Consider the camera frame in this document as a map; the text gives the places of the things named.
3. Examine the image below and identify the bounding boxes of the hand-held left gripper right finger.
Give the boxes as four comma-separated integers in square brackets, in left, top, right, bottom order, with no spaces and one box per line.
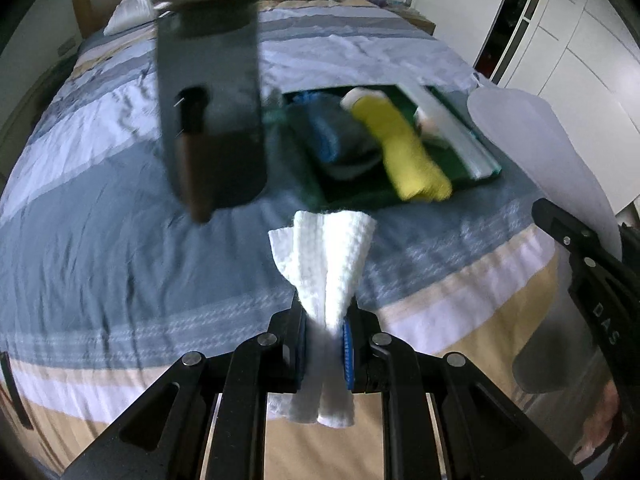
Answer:
[342,305,583,480]

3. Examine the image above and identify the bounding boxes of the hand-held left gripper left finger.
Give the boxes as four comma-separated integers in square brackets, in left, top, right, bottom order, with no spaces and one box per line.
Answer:
[60,305,308,480]

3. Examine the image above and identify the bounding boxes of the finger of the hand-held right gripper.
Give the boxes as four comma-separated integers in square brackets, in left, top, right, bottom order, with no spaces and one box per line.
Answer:
[531,199,623,291]

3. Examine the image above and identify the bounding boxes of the white waffle towel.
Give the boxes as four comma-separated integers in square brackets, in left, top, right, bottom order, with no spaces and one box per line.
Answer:
[268,210,378,428]

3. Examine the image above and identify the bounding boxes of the green tray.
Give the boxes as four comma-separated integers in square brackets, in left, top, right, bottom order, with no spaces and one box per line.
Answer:
[282,84,502,207]

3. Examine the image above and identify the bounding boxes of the yellow towel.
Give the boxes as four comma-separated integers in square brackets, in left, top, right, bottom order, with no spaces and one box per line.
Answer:
[350,97,453,204]

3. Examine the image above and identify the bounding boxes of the grey blue towel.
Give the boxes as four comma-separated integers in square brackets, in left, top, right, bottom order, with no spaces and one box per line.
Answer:
[287,92,386,181]

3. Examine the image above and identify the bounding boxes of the white cloth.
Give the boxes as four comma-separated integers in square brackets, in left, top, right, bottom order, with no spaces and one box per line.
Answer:
[340,87,373,111]

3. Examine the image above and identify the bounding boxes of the person's right hand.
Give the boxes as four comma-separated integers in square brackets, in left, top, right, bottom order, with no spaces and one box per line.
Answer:
[575,375,628,466]

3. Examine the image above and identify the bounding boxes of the white wardrobe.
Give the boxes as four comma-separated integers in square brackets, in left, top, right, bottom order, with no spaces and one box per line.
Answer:
[405,0,640,211]

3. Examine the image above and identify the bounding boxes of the striped quilt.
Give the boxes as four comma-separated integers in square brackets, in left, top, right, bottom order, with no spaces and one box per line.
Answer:
[0,0,626,480]

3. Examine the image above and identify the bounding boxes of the wooden nightstand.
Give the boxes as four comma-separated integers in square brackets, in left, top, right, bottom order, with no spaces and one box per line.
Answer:
[395,2,436,36]

